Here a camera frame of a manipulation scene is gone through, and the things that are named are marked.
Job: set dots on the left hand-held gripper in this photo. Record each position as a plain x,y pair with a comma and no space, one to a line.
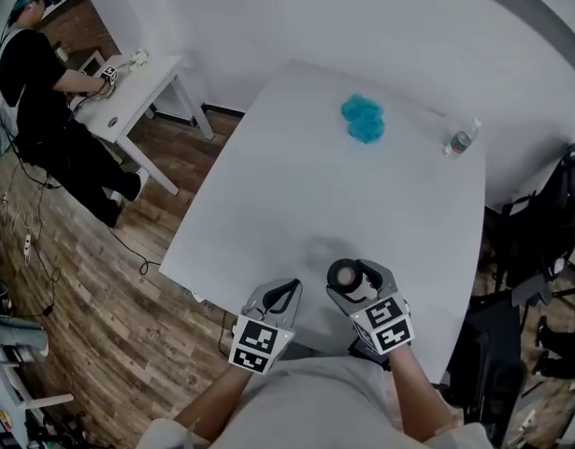
256,339

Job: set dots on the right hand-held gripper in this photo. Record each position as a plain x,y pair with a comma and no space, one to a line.
385,325

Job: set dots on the black tape roll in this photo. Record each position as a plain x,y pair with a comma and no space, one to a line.
333,274

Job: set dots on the person's left forearm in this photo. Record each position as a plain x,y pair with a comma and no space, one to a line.
217,405

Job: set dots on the person's right forearm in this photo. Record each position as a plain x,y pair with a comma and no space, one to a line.
415,391

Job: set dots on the black waist device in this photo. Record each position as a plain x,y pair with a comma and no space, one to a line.
369,356

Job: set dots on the person's beige shirt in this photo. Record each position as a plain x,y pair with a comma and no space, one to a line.
315,405

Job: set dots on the teal fluffy cloth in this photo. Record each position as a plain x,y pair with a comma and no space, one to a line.
364,120

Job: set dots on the clear plastic bottle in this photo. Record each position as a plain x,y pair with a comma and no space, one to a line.
459,142

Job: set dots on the black office chair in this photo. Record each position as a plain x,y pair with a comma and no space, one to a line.
544,232

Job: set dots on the small white table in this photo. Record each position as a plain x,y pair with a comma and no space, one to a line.
142,96

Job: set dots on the small white object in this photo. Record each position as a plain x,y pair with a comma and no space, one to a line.
139,60

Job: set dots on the cluttered white desk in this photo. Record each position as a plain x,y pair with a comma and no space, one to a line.
6,391

